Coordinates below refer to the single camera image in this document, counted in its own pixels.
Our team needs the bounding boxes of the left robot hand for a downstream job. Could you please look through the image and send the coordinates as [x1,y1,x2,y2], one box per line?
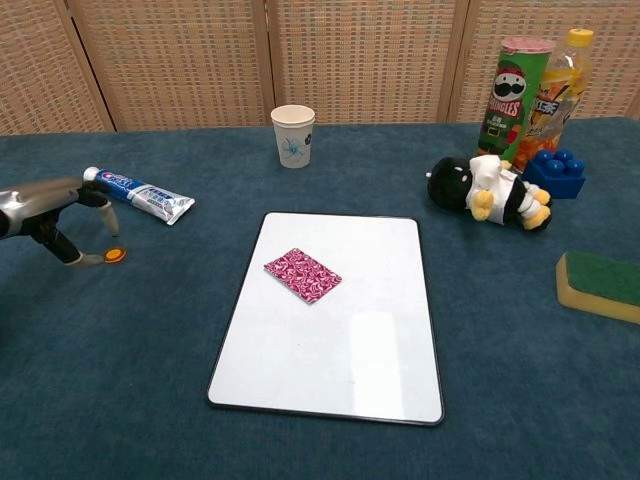
[0,177,121,269]

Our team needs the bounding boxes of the pink patterned card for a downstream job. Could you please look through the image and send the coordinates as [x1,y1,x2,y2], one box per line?
[262,246,344,306]

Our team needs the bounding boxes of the white blue toothpaste tube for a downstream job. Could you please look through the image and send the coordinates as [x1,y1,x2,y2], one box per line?
[82,166,196,227]

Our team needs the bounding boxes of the white paper cup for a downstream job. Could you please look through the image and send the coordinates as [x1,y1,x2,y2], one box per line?
[270,104,316,169]

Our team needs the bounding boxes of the white board with black rim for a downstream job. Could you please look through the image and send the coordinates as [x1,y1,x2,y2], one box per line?
[205,211,445,427]

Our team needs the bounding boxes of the woven folding screen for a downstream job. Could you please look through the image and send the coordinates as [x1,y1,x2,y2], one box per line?
[0,0,640,136]

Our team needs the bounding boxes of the black white plush toy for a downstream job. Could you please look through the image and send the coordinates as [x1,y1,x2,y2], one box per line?
[426,154,554,233]

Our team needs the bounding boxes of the green Pringles can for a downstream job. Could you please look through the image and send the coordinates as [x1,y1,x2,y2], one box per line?
[475,35,557,166]

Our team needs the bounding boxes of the blue building block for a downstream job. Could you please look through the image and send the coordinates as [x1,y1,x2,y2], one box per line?
[522,148,586,200]

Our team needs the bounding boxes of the yellow drink bottle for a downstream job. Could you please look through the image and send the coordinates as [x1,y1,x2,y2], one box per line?
[514,28,595,174]

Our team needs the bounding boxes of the green yellow sponge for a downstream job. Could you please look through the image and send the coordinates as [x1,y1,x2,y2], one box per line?
[555,251,640,325]

